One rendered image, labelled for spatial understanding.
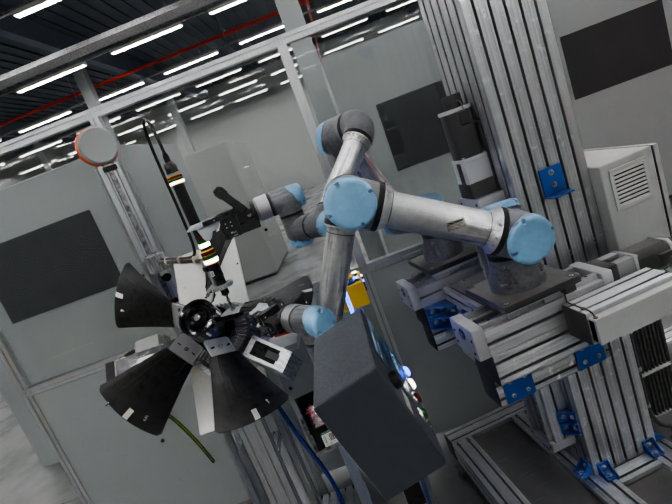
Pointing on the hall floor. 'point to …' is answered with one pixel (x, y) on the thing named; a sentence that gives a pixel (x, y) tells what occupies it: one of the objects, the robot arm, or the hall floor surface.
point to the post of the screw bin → (355, 477)
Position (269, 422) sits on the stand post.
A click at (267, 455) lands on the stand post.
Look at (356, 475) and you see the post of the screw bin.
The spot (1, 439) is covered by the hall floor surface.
